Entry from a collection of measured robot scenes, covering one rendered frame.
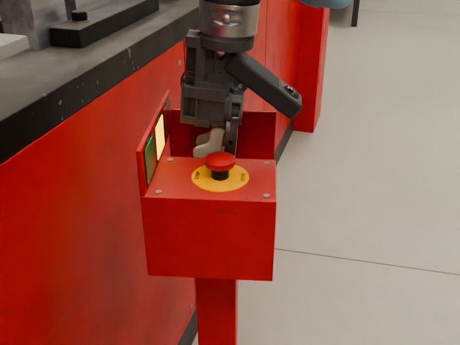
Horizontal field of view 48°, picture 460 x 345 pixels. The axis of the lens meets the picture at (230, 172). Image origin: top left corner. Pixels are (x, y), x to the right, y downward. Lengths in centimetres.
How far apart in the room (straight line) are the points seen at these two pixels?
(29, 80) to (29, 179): 14
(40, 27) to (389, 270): 132
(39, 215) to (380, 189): 171
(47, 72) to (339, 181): 165
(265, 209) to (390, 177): 174
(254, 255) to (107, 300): 35
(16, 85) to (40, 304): 29
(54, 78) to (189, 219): 27
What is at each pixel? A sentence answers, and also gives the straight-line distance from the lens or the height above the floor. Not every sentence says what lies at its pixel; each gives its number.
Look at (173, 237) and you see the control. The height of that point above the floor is 72.
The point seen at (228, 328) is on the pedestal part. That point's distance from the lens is 83.
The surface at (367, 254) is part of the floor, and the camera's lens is 183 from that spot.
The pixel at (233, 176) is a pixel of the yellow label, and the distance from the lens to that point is 64.
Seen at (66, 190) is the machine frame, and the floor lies 73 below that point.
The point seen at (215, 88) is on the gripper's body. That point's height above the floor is 87.
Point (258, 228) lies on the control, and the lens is 62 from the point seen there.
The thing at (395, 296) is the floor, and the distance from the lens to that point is 170.
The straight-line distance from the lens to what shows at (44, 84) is 71.
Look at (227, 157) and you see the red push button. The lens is 63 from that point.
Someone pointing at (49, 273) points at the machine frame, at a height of 64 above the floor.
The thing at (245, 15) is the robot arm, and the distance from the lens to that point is 64.
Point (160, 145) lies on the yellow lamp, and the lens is 68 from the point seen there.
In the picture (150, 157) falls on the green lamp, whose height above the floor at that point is 82.
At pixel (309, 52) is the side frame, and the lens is 251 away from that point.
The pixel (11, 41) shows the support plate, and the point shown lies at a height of 100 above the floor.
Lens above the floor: 110
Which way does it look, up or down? 29 degrees down
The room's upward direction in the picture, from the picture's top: straight up
